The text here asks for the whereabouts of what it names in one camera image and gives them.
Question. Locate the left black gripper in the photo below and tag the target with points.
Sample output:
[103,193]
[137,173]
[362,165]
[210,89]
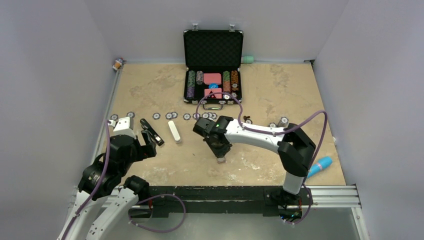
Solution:
[147,150]

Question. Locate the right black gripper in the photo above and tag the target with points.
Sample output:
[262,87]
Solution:
[219,152]

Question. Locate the black stapler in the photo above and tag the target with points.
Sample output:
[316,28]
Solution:
[154,135]

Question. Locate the staple box with clear lid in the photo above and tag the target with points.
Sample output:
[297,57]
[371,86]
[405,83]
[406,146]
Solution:
[221,160]

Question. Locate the white stapler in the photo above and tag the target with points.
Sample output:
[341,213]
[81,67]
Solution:
[174,131]

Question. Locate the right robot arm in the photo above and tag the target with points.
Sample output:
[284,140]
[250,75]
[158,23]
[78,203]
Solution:
[293,146]

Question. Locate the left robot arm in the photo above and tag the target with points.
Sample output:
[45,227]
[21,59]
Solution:
[98,181]

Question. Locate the brown figure toy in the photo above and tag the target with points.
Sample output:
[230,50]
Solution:
[247,119]

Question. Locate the poker chip far left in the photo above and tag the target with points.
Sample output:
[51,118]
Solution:
[114,117]

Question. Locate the red card deck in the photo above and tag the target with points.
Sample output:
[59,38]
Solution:
[213,93]

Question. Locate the blue dealer chip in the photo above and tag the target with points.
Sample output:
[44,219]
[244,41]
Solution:
[213,86]

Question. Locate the pink card deck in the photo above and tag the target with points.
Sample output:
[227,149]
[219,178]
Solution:
[212,78]

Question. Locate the small orange bottle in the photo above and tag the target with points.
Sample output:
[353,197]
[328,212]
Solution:
[119,62]

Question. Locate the black poker chip case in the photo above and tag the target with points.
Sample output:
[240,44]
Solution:
[211,52]

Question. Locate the green cylinder object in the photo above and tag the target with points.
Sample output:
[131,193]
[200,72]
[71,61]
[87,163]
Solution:
[247,59]

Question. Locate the blue cylinder tool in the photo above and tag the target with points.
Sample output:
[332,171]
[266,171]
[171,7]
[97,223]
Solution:
[320,165]

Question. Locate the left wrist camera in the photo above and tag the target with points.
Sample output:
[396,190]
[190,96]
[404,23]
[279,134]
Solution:
[122,126]

